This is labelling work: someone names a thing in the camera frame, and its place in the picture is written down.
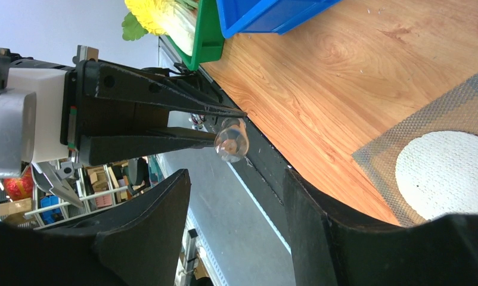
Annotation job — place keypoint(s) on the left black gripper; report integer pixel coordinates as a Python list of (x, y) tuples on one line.
[(112, 112)]

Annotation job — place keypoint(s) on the clear glass test tube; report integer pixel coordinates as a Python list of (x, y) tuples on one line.
[(232, 142)]

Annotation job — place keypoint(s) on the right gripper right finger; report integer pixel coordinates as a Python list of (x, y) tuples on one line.
[(334, 244)]

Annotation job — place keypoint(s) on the yellow napa cabbage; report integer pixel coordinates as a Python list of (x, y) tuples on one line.
[(176, 19)]

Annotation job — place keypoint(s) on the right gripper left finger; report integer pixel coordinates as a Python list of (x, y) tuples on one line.
[(135, 243)]

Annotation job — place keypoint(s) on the wire gauze with ceramic centre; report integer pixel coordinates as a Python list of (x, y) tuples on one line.
[(426, 166)]

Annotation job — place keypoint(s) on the green plastic vegetable tray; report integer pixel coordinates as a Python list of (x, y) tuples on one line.
[(208, 40)]

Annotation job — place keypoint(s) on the blue divided plastic tray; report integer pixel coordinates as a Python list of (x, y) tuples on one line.
[(267, 16)]

